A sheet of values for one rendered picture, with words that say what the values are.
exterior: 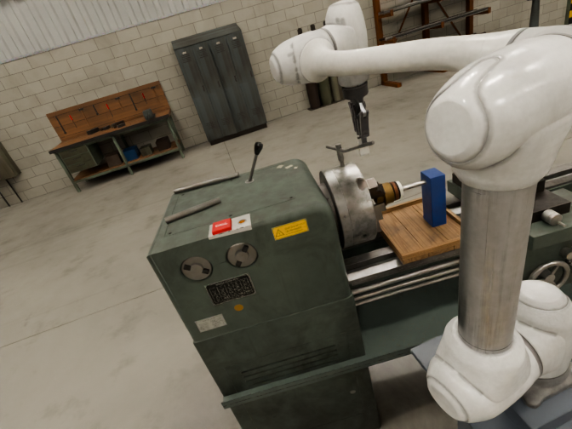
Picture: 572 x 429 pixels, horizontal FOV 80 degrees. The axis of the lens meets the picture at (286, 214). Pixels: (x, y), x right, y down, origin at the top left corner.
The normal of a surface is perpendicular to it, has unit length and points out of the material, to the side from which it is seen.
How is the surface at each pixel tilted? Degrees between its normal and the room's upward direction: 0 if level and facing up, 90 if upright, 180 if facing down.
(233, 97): 90
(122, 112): 90
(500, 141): 96
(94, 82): 90
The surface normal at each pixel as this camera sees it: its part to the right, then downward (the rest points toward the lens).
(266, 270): 0.14, 0.46
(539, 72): 0.10, -0.27
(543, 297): -0.15, -0.89
